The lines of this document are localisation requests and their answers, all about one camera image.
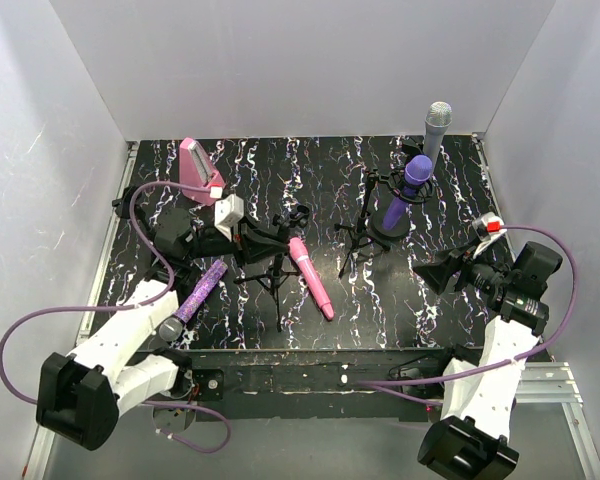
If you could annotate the black tripod shock-mount stand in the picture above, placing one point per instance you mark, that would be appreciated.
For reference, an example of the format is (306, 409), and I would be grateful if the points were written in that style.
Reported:
(361, 234)

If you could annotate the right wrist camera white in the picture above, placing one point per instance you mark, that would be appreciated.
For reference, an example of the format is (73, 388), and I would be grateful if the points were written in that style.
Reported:
(488, 229)

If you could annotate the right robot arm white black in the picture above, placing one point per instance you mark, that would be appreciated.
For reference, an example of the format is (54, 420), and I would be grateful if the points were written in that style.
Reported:
(471, 438)

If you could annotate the purple matte microphone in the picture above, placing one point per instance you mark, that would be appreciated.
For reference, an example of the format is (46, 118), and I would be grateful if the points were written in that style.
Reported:
(416, 174)

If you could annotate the black left-edge clip stand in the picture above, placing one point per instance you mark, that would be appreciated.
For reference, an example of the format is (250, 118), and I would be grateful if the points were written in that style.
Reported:
(121, 205)

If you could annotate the silver grey microphone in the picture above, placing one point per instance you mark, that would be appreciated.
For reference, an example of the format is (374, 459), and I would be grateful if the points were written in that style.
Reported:
(437, 122)

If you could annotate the pink microphone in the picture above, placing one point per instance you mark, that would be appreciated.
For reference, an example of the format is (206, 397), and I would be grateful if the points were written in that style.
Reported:
(300, 256)

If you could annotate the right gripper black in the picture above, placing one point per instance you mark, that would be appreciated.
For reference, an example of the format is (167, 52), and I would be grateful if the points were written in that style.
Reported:
(460, 270)

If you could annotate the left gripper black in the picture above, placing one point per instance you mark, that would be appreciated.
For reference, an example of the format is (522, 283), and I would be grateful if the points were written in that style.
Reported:
(243, 241)

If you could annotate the black round-base clip stand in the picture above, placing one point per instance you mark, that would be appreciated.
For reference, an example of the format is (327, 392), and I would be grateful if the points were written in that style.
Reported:
(410, 148)

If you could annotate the pink metronome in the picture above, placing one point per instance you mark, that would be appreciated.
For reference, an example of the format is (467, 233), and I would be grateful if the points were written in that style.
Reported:
(203, 180)

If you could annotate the purple glitter microphone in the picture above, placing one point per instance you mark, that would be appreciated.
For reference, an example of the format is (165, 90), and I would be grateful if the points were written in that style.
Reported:
(173, 326)

